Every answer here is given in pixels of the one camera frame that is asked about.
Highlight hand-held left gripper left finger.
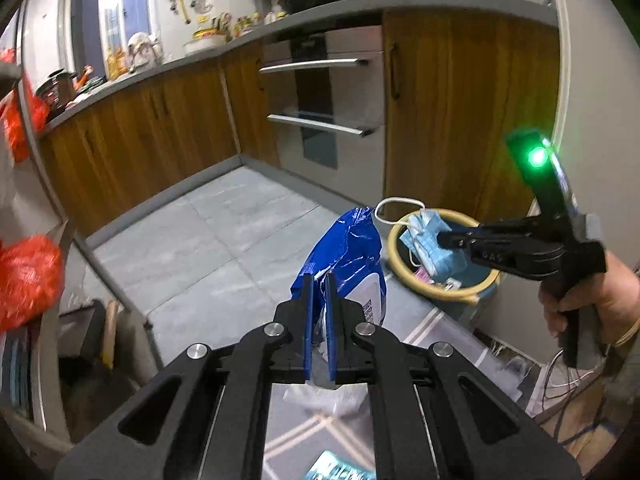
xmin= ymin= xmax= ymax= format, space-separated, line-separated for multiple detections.
xmin=65 ymin=272 xmax=314 ymax=480

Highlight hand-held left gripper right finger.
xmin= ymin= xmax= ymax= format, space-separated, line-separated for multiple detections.
xmin=325 ymin=272 xmax=583 ymax=480

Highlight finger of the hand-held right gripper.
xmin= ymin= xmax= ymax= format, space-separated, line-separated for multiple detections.
xmin=437 ymin=217 xmax=547 ymax=251

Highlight blue face mask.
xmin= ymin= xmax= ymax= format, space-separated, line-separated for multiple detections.
xmin=375 ymin=196 xmax=471 ymax=281

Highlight blue wet wipes packet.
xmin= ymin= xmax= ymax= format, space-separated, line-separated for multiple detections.
xmin=284 ymin=207 xmax=388 ymax=417

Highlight teal bin with yellow rim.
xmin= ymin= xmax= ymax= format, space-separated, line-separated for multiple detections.
xmin=387 ymin=207 xmax=501 ymax=327

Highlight person's right hand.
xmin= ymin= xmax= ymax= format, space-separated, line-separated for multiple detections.
xmin=539 ymin=251 xmax=640 ymax=347

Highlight wooden kitchen cabinets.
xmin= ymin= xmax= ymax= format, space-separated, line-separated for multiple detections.
xmin=37 ymin=10 xmax=561 ymax=241

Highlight teal printed packet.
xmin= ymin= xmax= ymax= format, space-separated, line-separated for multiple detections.
xmin=300 ymin=450 xmax=378 ymax=480

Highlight stainless steel oven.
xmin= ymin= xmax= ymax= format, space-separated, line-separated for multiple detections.
xmin=257 ymin=25 xmax=388 ymax=201

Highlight black frying pan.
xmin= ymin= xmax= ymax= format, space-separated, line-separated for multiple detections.
xmin=60 ymin=355 xmax=146 ymax=443

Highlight black box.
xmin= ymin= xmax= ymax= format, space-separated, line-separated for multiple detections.
xmin=57 ymin=300 xmax=108 ymax=361

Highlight large red plastic bag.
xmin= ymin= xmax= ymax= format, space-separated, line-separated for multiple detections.
xmin=0 ymin=235 xmax=66 ymax=333

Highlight metal storage rack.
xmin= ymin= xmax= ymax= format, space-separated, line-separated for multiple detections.
xmin=0 ymin=0 xmax=166 ymax=461

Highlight white pot with yellow band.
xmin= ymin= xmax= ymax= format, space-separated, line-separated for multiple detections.
xmin=182 ymin=27 xmax=228 ymax=56

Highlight row of small condiment jars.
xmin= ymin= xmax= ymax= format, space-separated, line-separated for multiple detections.
xmin=215 ymin=10 xmax=263 ymax=41

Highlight pale crumpled bag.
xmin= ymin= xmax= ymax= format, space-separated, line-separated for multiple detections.
xmin=127 ymin=31 xmax=163 ymax=68

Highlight dark rice cooker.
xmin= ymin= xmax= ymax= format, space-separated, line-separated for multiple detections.
xmin=35 ymin=69 xmax=76 ymax=111

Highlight hanging red plastic bag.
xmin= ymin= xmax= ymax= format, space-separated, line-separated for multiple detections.
xmin=0 ymin=47 xmax=51 ymax=163

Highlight window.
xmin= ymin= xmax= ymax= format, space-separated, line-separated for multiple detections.
xmin=62 ymin=0 xmax=153 ymax=76

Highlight wooden-handled tool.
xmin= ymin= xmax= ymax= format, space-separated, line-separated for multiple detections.
xmin=102 ymin=300 xmax=122 ymax=368

